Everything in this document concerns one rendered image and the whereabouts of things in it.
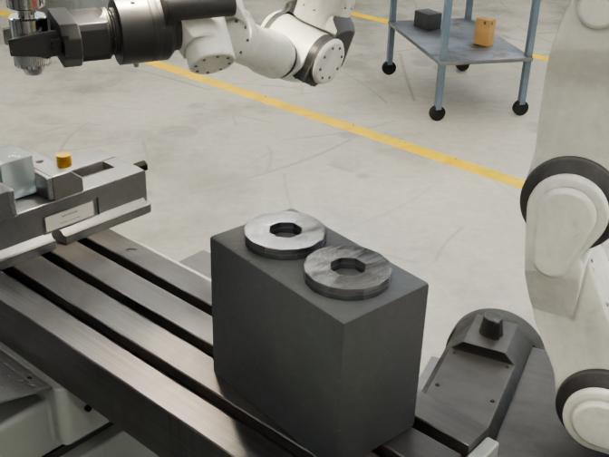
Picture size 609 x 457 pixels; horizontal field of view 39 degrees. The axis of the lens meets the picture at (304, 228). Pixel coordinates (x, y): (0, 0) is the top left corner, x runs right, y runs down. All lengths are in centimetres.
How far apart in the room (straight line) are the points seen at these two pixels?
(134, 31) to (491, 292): 207
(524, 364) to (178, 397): 85
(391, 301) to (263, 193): 277
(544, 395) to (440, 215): 193
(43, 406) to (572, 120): 82
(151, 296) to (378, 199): 245
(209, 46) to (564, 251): 57
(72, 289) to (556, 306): 71
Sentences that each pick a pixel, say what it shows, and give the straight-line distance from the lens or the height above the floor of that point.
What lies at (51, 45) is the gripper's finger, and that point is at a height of 124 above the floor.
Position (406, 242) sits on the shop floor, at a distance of 328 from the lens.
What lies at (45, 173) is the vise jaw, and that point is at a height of 102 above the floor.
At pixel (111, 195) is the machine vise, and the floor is 96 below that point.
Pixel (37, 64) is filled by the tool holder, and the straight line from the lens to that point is 118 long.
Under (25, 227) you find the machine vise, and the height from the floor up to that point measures 96.
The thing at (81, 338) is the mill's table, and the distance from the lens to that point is 114.
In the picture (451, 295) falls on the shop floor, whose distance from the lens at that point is 298.
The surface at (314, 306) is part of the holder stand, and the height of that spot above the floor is 109.
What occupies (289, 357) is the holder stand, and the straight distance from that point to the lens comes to 91.
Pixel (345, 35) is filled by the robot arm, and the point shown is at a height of 118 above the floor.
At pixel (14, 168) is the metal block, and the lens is 132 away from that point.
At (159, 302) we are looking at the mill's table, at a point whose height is 91.
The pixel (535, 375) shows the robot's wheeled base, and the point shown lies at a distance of 169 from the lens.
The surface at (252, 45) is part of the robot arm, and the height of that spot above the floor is 120.
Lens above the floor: 155
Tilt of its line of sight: 28 degrees down
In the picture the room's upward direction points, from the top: 2 degrees clockwise
